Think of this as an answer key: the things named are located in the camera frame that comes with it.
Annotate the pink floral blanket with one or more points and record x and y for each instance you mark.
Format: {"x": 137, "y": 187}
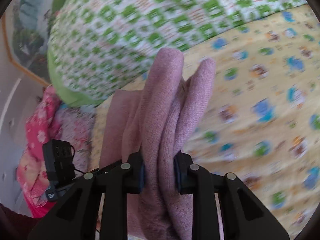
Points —
{"x": 52, "y": 119}

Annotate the green white patterned quilt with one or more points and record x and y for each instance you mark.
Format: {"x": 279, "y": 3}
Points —
{"x": 98, "y": 46}

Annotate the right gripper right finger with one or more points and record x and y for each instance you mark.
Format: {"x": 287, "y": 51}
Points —
{"x": 197, "y": 181}

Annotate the mauve knit sweater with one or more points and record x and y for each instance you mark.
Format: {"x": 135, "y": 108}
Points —
{"x": 156, "y": 121}

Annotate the framed landscape picture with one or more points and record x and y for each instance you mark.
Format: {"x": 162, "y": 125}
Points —
{"x": 27, "y": 25}

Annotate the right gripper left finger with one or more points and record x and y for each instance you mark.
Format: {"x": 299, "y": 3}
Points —
{"x": 125, "y": 178}

